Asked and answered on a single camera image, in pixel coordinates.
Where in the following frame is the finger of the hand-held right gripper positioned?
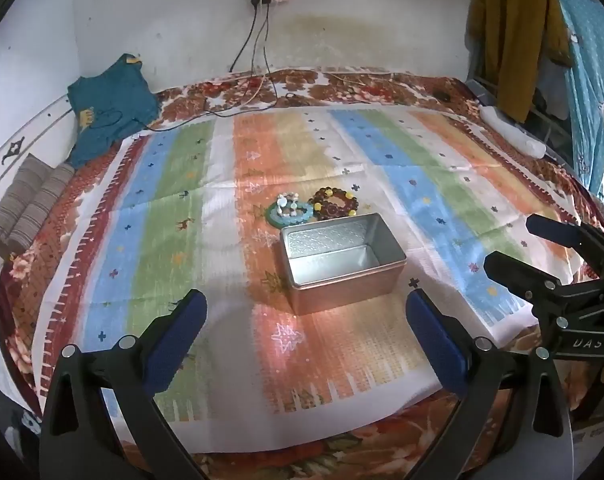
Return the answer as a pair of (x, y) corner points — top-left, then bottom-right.
(526, 214), (604, 267)
(483, 251), (602, 328)

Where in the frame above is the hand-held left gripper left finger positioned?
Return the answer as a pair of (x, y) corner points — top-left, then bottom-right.
(39, 289), (207, 480)

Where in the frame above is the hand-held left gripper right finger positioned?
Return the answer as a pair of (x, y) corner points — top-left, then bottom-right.
(406, 289), (575, 480)

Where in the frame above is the silver metal tin box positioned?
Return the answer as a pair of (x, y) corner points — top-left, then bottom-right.
(280, 212), (407, 317)

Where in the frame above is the green bangle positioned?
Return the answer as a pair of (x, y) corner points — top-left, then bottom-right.
(267, 199), (316, 227)

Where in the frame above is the dark red bead bracelet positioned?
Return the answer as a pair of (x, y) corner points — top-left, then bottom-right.
(313, 196), (361, 221)

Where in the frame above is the multicoloured glass bead bracelet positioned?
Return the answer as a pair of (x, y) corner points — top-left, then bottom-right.
(309, 187), (359, 208)

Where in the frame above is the white bead bracelet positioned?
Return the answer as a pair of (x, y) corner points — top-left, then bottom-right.
(275, 191), (303, 217)

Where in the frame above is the striped colourful mat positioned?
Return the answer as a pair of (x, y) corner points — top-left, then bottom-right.
(37, 107), (582, 453)

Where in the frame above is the white bolster roll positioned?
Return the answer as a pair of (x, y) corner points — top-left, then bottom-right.
(478, 105), (547, 159)

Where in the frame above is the blue printed curtain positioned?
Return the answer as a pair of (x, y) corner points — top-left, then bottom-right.
(544, 0), (604, 202)

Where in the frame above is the brown striped pillow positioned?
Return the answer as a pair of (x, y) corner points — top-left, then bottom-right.
(0, 154), (77, 256)

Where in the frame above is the mustard yellow garment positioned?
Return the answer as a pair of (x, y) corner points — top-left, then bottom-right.
(468, 0), (568, 122)

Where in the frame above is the teal shirt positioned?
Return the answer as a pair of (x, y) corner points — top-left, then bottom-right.
(66, 53), (161, 168)

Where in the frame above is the black cable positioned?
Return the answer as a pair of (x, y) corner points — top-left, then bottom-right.
(229, 2), (263, 73)
(82, 2), (283, 133)

